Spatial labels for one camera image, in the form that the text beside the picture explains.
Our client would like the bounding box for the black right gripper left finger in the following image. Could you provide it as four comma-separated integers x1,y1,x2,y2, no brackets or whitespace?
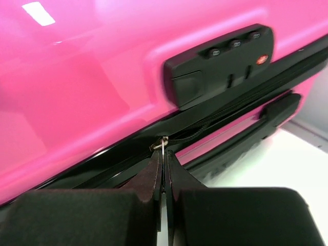
1,151,162,245

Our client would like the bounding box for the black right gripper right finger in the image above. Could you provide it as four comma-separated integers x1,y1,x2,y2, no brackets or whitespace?
166,151,324,245

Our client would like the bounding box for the pink hard-shell suitcase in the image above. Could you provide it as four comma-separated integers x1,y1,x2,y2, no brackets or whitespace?
1,1,327,210

